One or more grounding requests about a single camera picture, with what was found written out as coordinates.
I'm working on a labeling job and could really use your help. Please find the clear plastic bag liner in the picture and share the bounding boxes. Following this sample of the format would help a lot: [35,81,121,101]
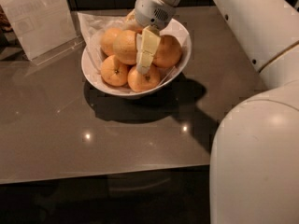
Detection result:
[77,11,189,94]

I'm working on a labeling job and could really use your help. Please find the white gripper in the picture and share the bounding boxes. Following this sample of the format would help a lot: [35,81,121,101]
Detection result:
[135,0,176,75]

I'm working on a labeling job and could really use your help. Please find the large centre orange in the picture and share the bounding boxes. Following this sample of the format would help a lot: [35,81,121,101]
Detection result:
[113,30,137,65]

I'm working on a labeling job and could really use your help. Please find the left back orange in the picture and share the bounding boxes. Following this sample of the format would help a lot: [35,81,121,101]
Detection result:
[100,27,121,56]

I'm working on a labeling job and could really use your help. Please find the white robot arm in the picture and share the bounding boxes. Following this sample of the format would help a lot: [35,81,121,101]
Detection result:
[209,0,299,224]

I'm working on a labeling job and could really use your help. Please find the top back orange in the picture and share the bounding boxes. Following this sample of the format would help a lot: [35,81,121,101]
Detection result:
[123,10,143,34]

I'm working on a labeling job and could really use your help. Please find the white ceramic bowl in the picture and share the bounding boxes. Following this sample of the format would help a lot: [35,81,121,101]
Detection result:
[80,13,193,98]

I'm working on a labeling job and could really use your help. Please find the acrylic sign holder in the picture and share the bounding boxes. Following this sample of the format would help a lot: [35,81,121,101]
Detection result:
[0,0,82,65]

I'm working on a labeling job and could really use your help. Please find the front left orange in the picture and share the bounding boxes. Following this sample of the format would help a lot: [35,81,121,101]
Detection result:
[100,55,129,87]

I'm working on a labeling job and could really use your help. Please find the front right orange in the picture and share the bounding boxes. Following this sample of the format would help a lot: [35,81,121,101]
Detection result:
[128,64,161,92]

